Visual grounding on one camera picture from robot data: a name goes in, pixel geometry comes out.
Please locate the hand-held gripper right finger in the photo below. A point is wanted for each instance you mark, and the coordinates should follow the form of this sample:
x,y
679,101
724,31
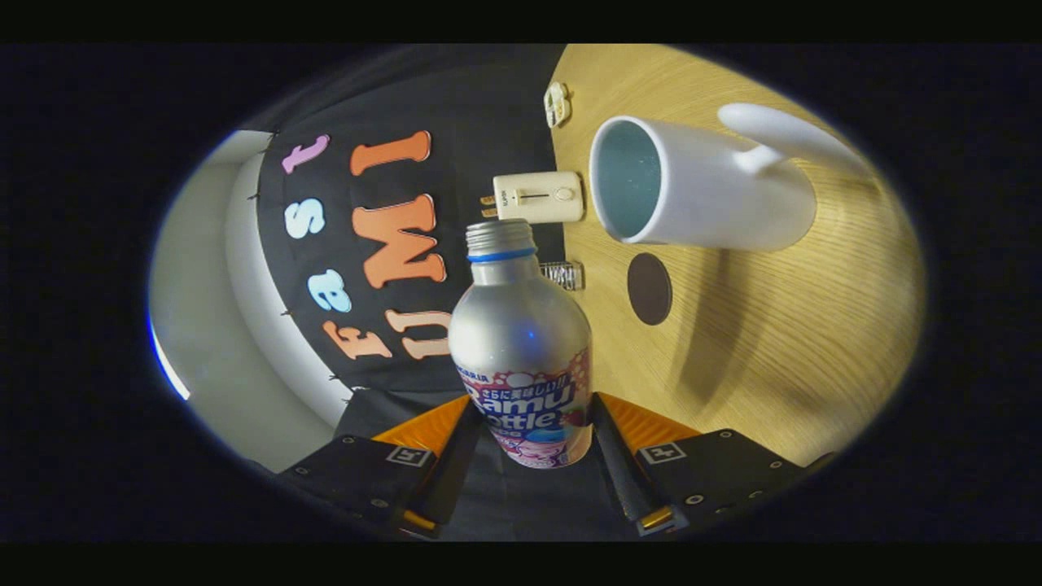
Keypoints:
x,y
615,464

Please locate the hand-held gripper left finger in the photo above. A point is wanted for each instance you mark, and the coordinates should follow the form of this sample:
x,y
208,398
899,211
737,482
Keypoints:
x,y
456,464

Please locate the silver juice bottle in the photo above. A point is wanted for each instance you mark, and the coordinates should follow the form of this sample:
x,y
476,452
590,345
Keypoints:
x,y
521,334

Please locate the dark brown round coaster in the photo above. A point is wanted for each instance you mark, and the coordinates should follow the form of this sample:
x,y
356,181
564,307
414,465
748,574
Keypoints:
x,y
650,289

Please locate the white cup with blue inside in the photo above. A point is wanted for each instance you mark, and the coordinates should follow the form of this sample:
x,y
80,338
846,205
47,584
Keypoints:
x,y
716,195

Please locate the wooden table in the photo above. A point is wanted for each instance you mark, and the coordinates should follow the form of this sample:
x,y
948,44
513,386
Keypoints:
x,y
773,342

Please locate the white toaster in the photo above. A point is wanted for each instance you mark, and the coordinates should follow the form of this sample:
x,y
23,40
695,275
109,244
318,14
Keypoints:
x,y
537,197

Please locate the wide ceiling light panel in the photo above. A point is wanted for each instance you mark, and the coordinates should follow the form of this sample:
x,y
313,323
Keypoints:
x,y
167,358

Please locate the black backdrop cloth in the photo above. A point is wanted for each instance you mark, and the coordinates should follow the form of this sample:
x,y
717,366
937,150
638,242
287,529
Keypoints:
x,y
488,106

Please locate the white divided dish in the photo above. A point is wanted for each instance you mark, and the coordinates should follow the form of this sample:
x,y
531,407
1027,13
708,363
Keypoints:
x,y
558,104

